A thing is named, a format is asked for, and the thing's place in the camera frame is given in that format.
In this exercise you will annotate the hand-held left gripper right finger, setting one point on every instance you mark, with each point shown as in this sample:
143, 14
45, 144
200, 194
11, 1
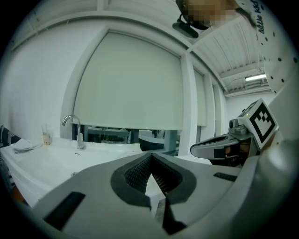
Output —
201, 186

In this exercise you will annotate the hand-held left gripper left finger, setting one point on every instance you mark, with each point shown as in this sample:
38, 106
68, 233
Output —
93, 198

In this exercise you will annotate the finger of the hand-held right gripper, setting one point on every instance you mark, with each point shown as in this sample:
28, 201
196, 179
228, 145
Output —
205, 149

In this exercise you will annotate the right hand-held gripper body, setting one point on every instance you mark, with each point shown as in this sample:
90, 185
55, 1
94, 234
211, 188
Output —
261, 123

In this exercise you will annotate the person's right hand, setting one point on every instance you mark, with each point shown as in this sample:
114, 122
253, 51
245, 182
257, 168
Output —
243, 147

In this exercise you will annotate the narrow pale roller blind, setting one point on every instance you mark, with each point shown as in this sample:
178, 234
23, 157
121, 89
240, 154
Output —
214, 105

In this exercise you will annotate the ceiling tube light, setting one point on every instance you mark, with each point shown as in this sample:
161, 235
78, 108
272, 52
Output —
255, 78

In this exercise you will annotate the medium pale roller blind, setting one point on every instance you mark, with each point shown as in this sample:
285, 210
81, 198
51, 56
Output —
201, 100

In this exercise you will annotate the black bathtub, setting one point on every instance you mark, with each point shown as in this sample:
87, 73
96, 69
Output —
150, 143

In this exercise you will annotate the white sink vanity cabinet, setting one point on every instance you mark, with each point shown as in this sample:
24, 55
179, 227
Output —
46, 168

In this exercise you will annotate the person's white dotted shirt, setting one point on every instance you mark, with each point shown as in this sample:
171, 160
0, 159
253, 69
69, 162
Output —
275, 67

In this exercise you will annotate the chrome faucet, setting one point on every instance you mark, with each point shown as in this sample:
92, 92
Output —
80, 140

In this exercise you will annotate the white plate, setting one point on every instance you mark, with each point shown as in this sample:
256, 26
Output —
26, 145

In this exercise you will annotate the wide pale roller blind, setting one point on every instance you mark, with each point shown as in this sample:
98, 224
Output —
130, 81

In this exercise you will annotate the person's head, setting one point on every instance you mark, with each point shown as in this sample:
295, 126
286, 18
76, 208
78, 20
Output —
203, 11

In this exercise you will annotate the black head camera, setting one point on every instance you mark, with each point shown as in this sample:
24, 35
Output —
185, 29

